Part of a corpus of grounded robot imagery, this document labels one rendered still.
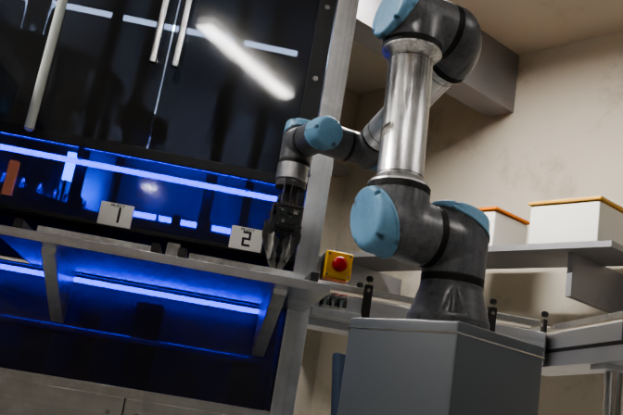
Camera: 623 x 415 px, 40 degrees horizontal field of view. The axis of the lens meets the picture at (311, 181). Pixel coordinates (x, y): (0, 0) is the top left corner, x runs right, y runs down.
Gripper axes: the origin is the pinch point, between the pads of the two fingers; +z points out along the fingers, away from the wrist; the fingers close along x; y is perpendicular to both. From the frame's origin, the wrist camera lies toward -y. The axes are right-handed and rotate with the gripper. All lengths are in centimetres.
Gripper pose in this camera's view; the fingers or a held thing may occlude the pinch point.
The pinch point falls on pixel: (275, 268)
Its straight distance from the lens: 196.1
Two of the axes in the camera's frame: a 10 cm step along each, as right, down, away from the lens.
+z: -1.6, 9.5, -2.7
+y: 1.5, -2.5, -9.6
